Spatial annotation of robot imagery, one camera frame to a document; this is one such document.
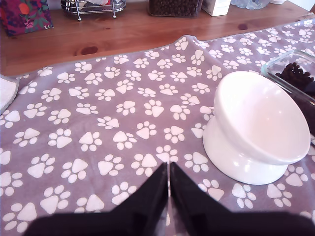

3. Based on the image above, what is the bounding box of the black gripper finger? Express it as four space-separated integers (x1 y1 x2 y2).
169 161 232 236
110 161 169 236

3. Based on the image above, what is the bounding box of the white tilted ceramic cat bowl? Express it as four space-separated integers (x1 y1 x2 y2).
202 71 311 185

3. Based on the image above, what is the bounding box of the brown cat food kibble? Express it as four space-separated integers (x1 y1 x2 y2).
274 62 315 106
150 0 198 15

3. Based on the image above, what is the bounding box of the purple paw print mat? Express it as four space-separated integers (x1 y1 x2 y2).
0 18 315 236

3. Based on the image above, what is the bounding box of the rectangular clear glass container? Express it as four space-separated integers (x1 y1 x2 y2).
260 49 315 116

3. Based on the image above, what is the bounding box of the white cloth grey edge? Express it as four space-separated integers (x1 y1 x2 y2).
0 75 20 115

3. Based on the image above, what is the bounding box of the tall clear jar white lid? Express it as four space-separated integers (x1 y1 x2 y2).
147 0 204 17

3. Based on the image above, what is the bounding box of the white printed carton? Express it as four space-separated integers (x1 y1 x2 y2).
201 0 232 17

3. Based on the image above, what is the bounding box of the floral tissue box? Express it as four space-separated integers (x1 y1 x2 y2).
0 0 54 37

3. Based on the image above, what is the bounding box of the chrome wire rack holder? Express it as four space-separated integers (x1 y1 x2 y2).
60 0 127 22

